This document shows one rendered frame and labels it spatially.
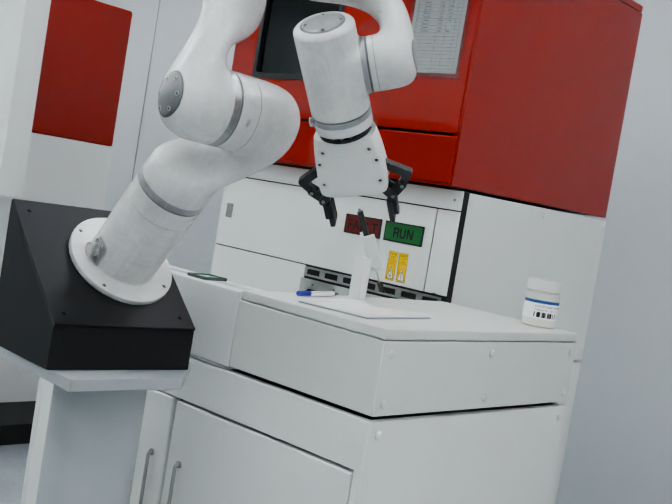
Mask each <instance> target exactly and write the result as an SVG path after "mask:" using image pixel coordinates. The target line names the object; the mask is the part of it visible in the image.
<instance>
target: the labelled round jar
mask: <svg viewBox="0 0 672 504"><path fill-rule="evenodd" d="M527 287H528V288H529V289H527V290H526V296H525V300H524V306H523V312H522V318H521V322H522V323H523V324H526V325H529V326H534V327H539V328H545V329H554V328H555V326H556V321H557V316H558V310H559V304H560V298H561V296H560V294H559V293H561V292H562V287H563V284H562V283H560V282H556V281H551V280H545V279H539V278H531V277H530V278H529V279H528V284H527Z"/></svg>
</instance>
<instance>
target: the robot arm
mask: <svg viewBox="0 0 672 504"><path fill-rule="evenodd" d="M310 1H315V2H325V3H334V4H341V5H346V6H351V7H355V8H358V9H360V10H362V11H364V12H366V13H368V14H369V15H371V16H372V17H373V18H374V19H375V20H376V21H377V22H378V24H379V26H380V30H379V32H378V33H377V34H374V35H369V36H359V35H358V34H357V29H356V24H355V20H354V18H353V17H352V16H351V15H349V14H347V13H344V12H337V11H330V12H322V13H318V14H315V15H312V16H309V17H307V18H305V19H304V20H302V21H300V22H299V23H298V24H297V25H296V26H295V28H294V30H293V37H294V41H295V46H296V50H297V54H298V59H299V63H300V67H301V72H302V76H303V80H304V84H305V89H306V93H307V97H308V102H309V106H310V110H311V115H312V117H309V125H310V127H313V126H314V128H315V129H316V132H315V134H314V154H315V163H316V166H315V167H313V168H312V169H310V170H309V171H307V172H306V173H305V174H303V175H302V176H300V177H299V181H298V184H299V185H300V186H301V187H302V188H303V189H304V190H305V191H307V192H308V195H309V196H311V197H312V198H314V199H316V200H317V201H319V204H320V205H321V206H323V209H324V214H325V218H326V219H329V222H330V226H331V227H335V226H336V221H337V216H338V214H337V209H336V205H335V200H334V197H350V196H362V195H374V194H380V193H383V194H384V195H386V196H387V208H388V213H389V218H390V222H391V223H395V218H396V214H399V212H400V207H399V201H398V195H399V194H400V193H401V192H402V191H403V190H404V189H405V188H406V185H407V183H408V182H409V180H410V178H411V176H412V171H413V169H412V168H411V167H409V166H406V165H404V164H401V163H398V162H396V161H393V160H391V159H388V158H387V155H386V152H385V148H384V145H383V142H382V139H381V136H380V133H379V131H378V129H377V126H376V124H375V122H374V121H373V115H372V109H371V104H370V99H369V94H370V93H373V92H379V91H385V90H391V89H396V88H400V87H404V86H407V85H409V84H410V83H412V82H413V81H414V79H415V77H416V74H417V70H418V67H417V56H416V49H415V46H416V45H415V42H414V35H413V30H412V25H411V21H410V17H409V14H408V12H407V9H406V7H405V5H404V3H403V1H402V0H310ZM265 7H266V0H202V6H201V11H200V15H199V18H198V21H197V23H196V25H195V28H194V30H193V32H192V34H191V35H190V37H189V39H188V41H187V42H186V44H185V45H184V47H183V48H182V50H181V51H180V53H179V54H178V56H177V57H176V58H175V60H174V61H173V63H172V64H171V66H170V67H169V69H168V71H167V72H166V74H165V76H164V78H163V81H162V83H161V86H160V89H159V93H158V111H159V115H160V118H161V120H162V122H163V124H164V125H165V126H166V127H167V128H168V129H169V130H170V131H171V132H172V133H173V134H175V135H177V136H178V137H180V138H177V139H173V140H170V141H167V142H165V143H163V144H161V145H159V146H158V147H157V148H156V149H155V150H154V151H153V152H152V153H151V154H150V156H149V157H148V158H147V160H146V161H145V163H144V164H143V166H142V167H141V169H140V170H139V172H138V173H137V175H136V176H135V177H134V179H133V180H132V182H131V183H130V185H129V186H128V188H127V189H126V191H125V192H124V194H123V195H122V197H121V198H120V200H119V201H118V203H117V204H116V206H115V207H114V209H113V210H112V212H111V213H110V215H109V216H108V218H93V219H88V220H86V221H83V222H82V223H80V224H79V225H78V226H77V227H76V228H75V229H74V231H73V232H72V234H71V236H70V239H69V253H70V256H71V260H72V262H73V264H74V266H75V267H76V269H77V270H78V272H79V273H80V275H81V276H82V277H83V278H84V279H85V280H86V281H87V282H88V283H89V284H90V285H91V286H93V287H94V288H95V289H96V290H98V291H99V292H101V293H102V294H104V295H106V296H108V297H110V298H112V299H114V300H117V301H119V302H122V303H127V304H131V305H148V304H151V303H155V302H157V301H158V300H160V299H161V298H162V297H163V296H164V295H165V294H166V293H167V291H168V290H169V288H170V285H171V282H172V273H171V268H170V265H169V263H168V260H167V257H168V256H169V254H170V253H171V252H172V250H173V249H174V248H175V246H176V245H177V244H178V242H179V241H180V240H181V238H182V237H183V235H184V234H185V233H186V231H187V230H188V229H189V227H190V226H191V225H192V223H193V222H194V221H195V219H196V218H197V217H198V215H199V214H200V213H201V211H202V210H203V209H204V207H205V206H206V205H207V203H208V202H209V201H210V199H211V198H212V196H213V195H214V194H215V193H216V192H217V191H218V190H220V189H221V188H223V187H225V186H227V185H230V184H232V183H234V182H237V181H239V180H242V179H244V178H246V177H248V176H251V175H253V174H255V173H257V172H259V171H261V170H263V169H265V168H267V167H268V166H270V165H272V164H273V163H275V162H276V161H277V160H279V159H280V158H281V157H282V156H283V155H284V154H285V153H286V152H287V151H288V150H289V148H290V147H291V146H292V144H293V142H294V141H295V139H296V136H297V134H298V131H299V127H300V112H299V108H298V106H297V103H296V101H295V100H294V98H293V97H292V96H291V94H289V93H288V92H287V91H286V90H284V89H283V88H281V87H279V86H277V85H275V84H273V83H270V82H267V81H264V80H261V79H258V78H255V77H252V76H249V75H246V74H242V73H239V72H236V71H233V70H230V69H228V68H227V64H226V58H227V54H228V51H229V49H230V48H231V47H232V46H233V45H235V44H237V43H239V42H241V41H243V40H245V39H246V38H248V37H249V36H250V35H251V34H253V33H254V32H255V30H256V29H257V28H258V26H259V24H260V22H261V20H262V18H263V15H264V11H265ZM390 171H391V172H393V173H396V174H399V175H400V176H401V177H400V178H399V179H398V180H397V181H396V182H394V181H392V180H391V179H390V178H389V177H388V176H389V174H390ZM317 177H318V182H319V187H318V186H317V185H315V184H313V183H312V182H311V181H313V180H314V179H316V178H317Z"/></svg>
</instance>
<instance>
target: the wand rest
mask: <svg viewBox="0 0 672 504"><path fill-rule="evenodd" d="M360 237H361V241H362V244H363V248H364V251H365V255H366V257H364V256H356V255H355V259H354V265H353V271H352V277H351V283H350V289H349V295H348V297H351V298H355V299H360V300H365V298H366V292H367V286H368V280H369V274H370V271H371V270H372V271H376V272H378V271H379V270H381V269H383V265H382V261H381V257H380V253H379V250H378V246H377V242H376V239H375V235H374V234H371V235H367V236H364V235H363V232H360Z"/></svg>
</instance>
